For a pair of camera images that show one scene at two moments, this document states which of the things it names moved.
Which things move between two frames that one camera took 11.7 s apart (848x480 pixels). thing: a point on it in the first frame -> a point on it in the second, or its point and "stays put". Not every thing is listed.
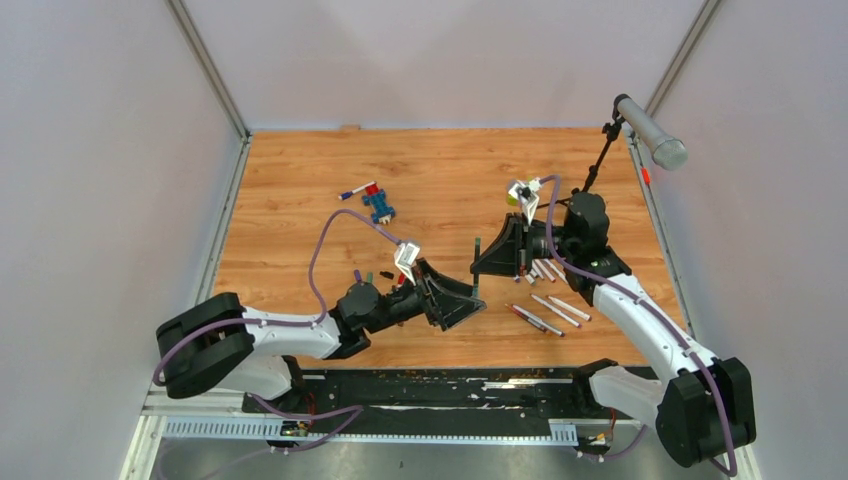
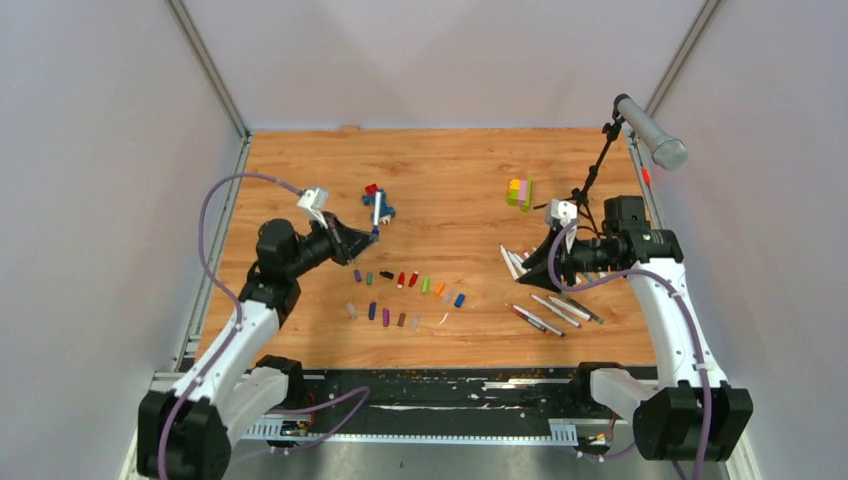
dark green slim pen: x=476 y=285 -> x=582 y=308
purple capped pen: x=557 y=311 stays put
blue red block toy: x=376 y=198 stays put
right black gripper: x=510 y=254 -> x=539 y=274
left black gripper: x=449 y=302 -> x=346 y=243
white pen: x=571 y=309 stays put
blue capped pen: x=349 y=193 -> x=377 y=213
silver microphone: x=667 y=151 stays put
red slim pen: x=527 y=318 stays put
